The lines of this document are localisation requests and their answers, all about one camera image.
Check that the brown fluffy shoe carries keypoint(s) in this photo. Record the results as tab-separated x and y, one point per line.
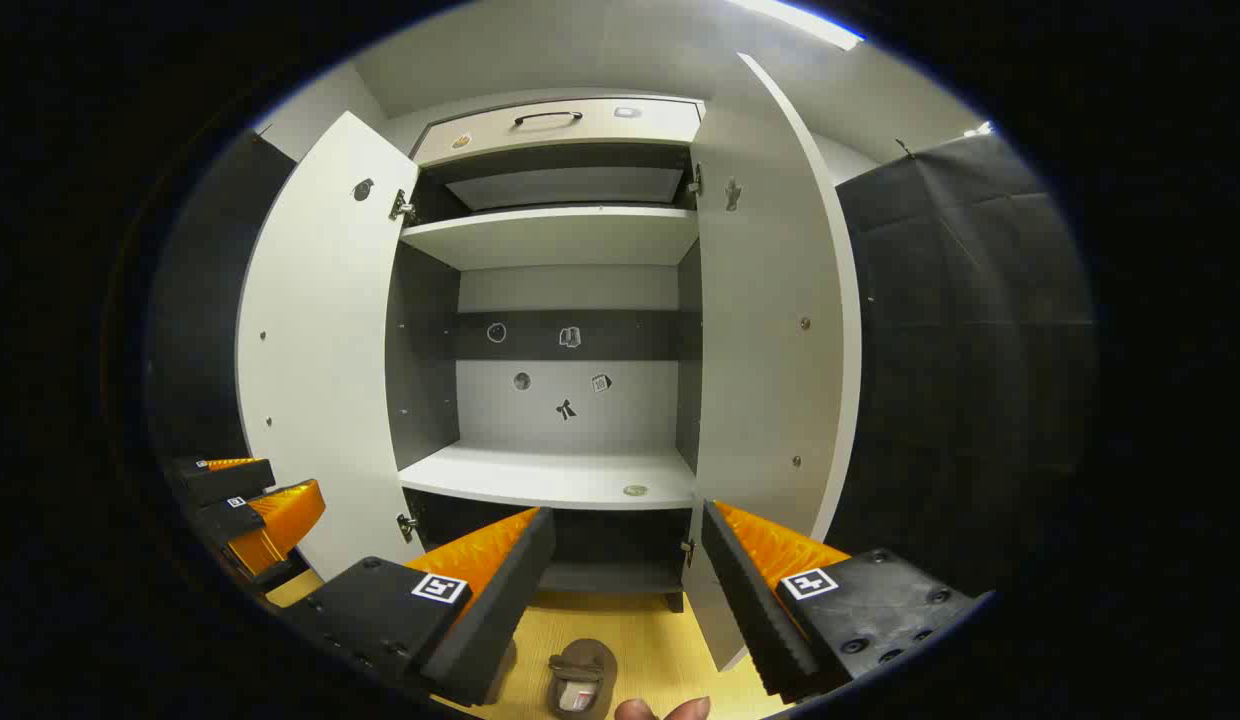
580	660

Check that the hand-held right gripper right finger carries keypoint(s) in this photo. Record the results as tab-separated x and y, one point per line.
750	610

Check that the beige cabinet drawer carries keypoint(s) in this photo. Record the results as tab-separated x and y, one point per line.
600	140

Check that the white shoe cabinet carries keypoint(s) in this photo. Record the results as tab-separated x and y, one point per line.
570	410

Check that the white cabinet door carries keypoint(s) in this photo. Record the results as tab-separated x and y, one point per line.
320	350
770	350

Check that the ceiling light strip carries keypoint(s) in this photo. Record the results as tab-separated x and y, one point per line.
800	20

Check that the white cabinet shelf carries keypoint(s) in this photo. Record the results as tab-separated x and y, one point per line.
560	238
540	478

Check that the metal door hinge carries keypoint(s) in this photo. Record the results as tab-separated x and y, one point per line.
688	548
695	180
408	525
402	207

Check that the small ceiling light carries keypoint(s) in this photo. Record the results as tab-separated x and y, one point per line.
980	128

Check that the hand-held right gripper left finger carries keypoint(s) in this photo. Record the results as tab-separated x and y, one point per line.
500	610

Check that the black backdrop cloth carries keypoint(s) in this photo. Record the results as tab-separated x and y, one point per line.
960	350
210	330

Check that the black cloth clip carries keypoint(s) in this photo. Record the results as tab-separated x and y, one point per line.
905	150

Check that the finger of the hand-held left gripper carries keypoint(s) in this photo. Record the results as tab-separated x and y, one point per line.
280	520
220	482

